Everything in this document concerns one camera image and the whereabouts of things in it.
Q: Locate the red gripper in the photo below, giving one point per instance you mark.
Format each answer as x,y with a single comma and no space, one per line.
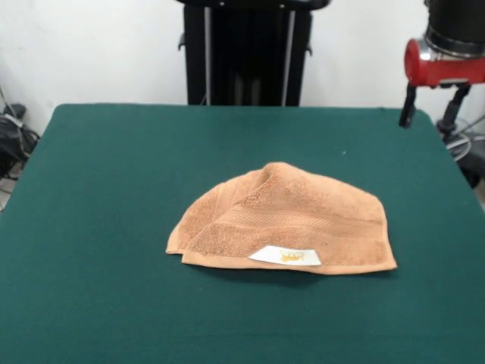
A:
435,72

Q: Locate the tan terry towel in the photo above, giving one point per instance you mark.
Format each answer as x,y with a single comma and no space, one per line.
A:
295,212

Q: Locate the dark green table cloth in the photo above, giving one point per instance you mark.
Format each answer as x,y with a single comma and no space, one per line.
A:
113,227

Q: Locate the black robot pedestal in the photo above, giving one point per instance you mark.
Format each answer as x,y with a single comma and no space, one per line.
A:
246,57

